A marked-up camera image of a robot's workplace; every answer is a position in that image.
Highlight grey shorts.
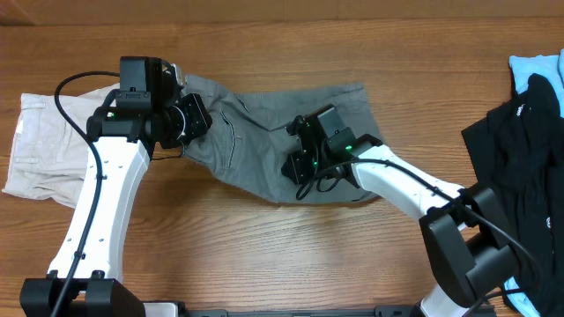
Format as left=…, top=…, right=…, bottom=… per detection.
left=185, top=74, right=382, bottom=203

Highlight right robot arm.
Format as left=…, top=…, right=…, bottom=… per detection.
left=281, top=105, right=524, bottom=316

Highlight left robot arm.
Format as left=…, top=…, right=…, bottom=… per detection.
left=19, top=56, right=212, bottom=317

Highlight beige folded shorts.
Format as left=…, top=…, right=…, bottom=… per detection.
left=2, top=83, right=120, bottom=209

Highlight black garment with logo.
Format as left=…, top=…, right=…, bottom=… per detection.
left=462, top=74, right=563, bottom=316

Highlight light blue garment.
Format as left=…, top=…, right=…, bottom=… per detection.
left=508, top=50, right=563, bottom=116

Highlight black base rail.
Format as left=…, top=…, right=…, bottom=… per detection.
left=145, top=301, right=497, bottom=317

